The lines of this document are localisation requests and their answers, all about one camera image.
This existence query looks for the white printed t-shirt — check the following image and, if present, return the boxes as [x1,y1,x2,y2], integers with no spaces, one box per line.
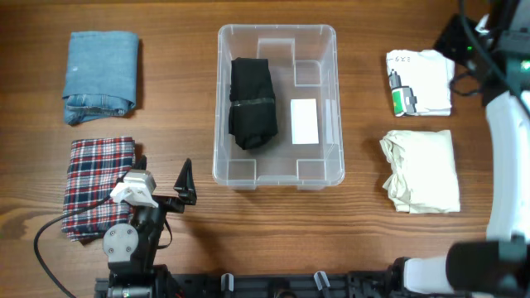
[386,50,455,117]

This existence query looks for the white label in container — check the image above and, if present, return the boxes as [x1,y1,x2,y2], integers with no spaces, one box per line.
[291,99,319,145]

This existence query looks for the folded blue denim jeans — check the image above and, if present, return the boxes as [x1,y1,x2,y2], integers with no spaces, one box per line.
[62,31,139,126]

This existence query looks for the cream garment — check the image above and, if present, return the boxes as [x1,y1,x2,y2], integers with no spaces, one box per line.
[379,130,460,214]

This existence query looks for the folded red plaid shirt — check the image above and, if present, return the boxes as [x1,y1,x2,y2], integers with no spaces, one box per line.
[61,137,135,241]

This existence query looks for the clear plastic storage container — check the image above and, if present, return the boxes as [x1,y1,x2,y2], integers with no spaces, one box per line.
[212,24,345,190]

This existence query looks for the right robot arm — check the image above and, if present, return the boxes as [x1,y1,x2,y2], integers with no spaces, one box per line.
[380,1,529,297]

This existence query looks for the black garment with tape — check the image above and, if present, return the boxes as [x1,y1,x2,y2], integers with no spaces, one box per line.
[229,57,278,150]

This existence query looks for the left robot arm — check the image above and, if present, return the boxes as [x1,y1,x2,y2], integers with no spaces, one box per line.
[94,156,197,298]

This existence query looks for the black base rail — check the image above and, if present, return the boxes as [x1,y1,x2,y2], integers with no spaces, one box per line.
[94,271,402,298]

